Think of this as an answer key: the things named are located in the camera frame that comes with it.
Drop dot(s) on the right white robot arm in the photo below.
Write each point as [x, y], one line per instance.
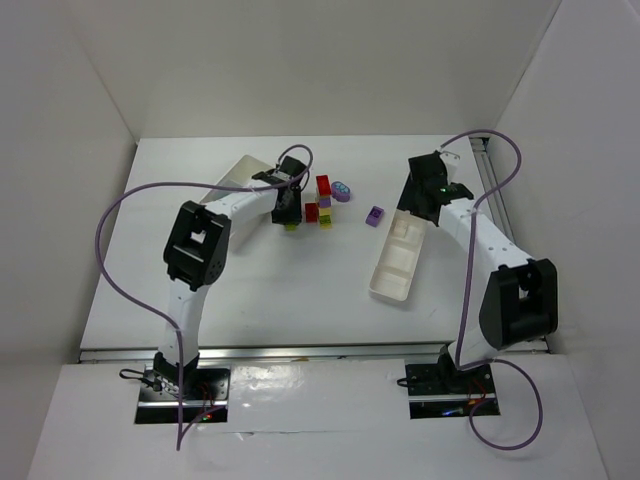
[509, 297]

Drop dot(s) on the purple round printed lego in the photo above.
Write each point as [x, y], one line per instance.
[340, 192]

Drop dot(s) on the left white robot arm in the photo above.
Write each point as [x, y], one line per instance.
[196, 254]

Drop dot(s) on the right white divided container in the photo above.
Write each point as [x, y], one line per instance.
[395, 270]

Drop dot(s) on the aluminium front rail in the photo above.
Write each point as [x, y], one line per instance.
[273, 353]

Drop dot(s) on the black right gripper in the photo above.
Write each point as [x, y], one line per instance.
[413, 198]

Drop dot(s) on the white curved lego brick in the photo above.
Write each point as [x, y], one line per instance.
[406, 232]

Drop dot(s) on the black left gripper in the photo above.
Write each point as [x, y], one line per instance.
[286, 213]

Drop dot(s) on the left white divided container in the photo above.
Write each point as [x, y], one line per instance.
[246, 207]

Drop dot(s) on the white divided container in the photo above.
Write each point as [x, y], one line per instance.
[246, 207]
[395, 270]

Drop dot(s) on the multicolour lego tower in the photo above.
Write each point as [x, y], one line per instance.
[324, 201]

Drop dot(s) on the purple sloped lego brick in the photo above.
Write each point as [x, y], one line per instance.
[374, 216]

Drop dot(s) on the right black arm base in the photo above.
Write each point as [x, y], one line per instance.
[433, 393]

